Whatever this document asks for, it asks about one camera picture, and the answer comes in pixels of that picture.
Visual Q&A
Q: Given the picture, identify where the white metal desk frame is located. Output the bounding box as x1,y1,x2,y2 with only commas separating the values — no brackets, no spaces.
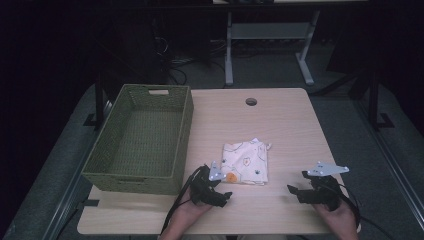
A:
223,9,322,87

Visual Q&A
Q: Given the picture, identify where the person's left hand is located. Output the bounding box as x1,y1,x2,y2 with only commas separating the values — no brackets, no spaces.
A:
170,188,214,232

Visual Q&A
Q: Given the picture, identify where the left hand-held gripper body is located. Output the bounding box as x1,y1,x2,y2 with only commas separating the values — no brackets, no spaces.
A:
189,161,228,206

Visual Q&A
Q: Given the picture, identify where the black metal stand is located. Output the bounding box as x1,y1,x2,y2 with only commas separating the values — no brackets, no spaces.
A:
83,71,109,132
366,68,396,132

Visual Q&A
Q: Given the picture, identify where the grey metal rail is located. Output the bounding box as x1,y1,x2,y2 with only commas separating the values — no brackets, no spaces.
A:
353,98,424,232
41,99,114,240

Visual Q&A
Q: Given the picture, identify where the cream patterned cloth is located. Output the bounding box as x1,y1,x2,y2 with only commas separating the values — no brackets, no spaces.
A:
220,137,273,186

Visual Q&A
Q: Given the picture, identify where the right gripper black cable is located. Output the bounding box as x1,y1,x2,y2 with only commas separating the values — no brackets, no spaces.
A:
328,181,399,240

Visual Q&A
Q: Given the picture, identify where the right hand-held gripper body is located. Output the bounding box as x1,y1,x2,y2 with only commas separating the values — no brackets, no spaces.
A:
301,161,350,212

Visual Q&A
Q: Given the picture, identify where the person's right hand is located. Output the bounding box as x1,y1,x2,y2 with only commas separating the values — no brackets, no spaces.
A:
311,198,360,234

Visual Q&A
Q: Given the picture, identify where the tangle of floor cables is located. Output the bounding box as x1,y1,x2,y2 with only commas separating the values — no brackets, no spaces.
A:
154,34,228,86

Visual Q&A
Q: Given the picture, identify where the green woven basket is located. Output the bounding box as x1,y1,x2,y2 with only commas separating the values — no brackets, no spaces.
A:
81,83,195,196

